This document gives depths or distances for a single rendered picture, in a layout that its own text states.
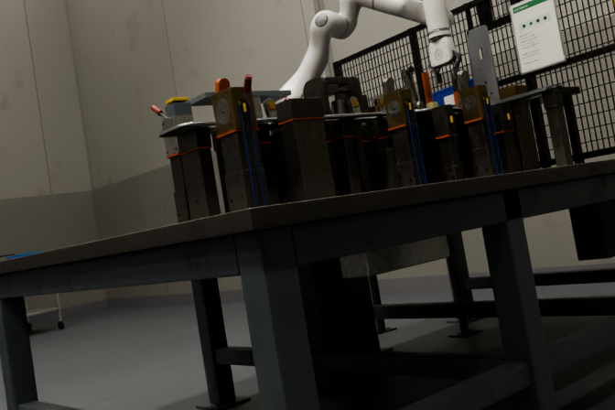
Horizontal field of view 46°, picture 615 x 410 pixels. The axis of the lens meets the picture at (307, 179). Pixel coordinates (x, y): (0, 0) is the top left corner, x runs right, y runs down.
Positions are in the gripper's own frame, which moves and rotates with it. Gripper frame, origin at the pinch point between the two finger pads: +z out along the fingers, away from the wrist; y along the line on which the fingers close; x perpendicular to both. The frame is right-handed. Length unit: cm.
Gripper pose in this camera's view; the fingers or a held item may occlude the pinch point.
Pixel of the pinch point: (447, 78)
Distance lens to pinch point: 287.9
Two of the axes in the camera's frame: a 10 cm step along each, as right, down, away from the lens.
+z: 1.7, 9.8, -0.6
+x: 8.0, -1.0, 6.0
